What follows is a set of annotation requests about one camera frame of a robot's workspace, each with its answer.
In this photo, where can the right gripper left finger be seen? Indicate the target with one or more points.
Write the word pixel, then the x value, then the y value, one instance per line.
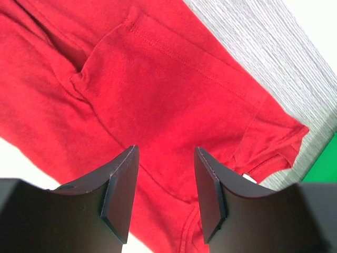
pixel 89 214

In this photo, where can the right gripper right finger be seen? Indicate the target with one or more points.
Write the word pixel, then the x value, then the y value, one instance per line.
pixel 239 215

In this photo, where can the dark red t shirt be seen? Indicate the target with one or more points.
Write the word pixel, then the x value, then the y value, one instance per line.
pixel 83 80

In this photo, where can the green plastic tray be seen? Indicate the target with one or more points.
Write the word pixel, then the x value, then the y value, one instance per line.
pixel 324 168

